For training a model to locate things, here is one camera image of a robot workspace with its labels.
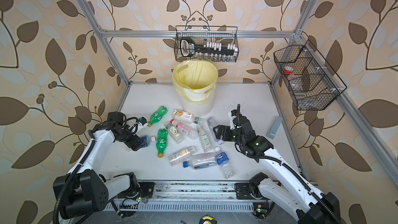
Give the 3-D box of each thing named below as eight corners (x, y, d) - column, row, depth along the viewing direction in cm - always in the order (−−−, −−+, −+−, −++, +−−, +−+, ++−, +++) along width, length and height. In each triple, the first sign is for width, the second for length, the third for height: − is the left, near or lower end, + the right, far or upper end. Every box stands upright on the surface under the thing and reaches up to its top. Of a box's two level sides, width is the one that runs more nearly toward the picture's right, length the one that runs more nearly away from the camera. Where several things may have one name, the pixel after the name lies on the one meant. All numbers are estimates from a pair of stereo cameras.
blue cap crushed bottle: (183, 170, 82) (182, 167, 78) (185, 155, 87) (184, 152, 83) (216, 170, 82) (216, 167, 78) (215, 155, 87) (216, 152, 83)
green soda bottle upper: (147, 126, 98) (145, 122, 95) (162, 108, 107) (160, 104, 103) (153, 129, 96) (152, 125, 93) (168, 111, 105) (166, 107, 102)
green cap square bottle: (161, 128, 97) (159, 124, 93) (167, 123, 100) (166, 118, 96) (179, 145, 90) (178, 141, 86) (186, 139, 93) (185, 135, 89)
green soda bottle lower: (156, 158, 86) (154, 155, 82) (159, 133, 96) (157, 129, 92) (166, 157, 87) (164, 154, 82) (167, 132, 96) (166, 128, 92)
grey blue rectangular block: (266, 136, 92) (269, 133, 89) (275, 119, 100) (277, 115, 97) (272, 140, 91) (275, 136, 88) (281, 121, 99) (283, 118, 96)
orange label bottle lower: (170, 166, 82) (169, 164, 79) (167, 159, 85) (166, 157, 81) (196, 152, 87) (196, 149, 84) (193, 146, 89) (192, 143, 86)
